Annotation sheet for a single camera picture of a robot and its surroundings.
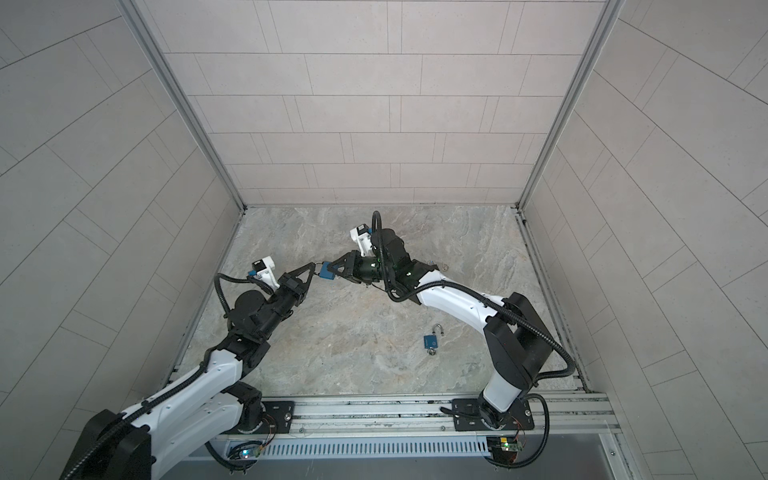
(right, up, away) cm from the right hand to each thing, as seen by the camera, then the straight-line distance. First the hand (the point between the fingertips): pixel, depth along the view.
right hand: (327, 274), depth 72 cm
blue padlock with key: (-1, 0, +1) cm, 1 cm away
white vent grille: (+11, -39, -4) cm, 41 cm away
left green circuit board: (-16, -38, -8) cm, 42 cm away
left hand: (-1, +2, +1) cm, 2 cm away
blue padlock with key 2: (+27, -21, +11) cm, 35 cm away
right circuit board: (+42, -40, -4) cm, 58 cm away
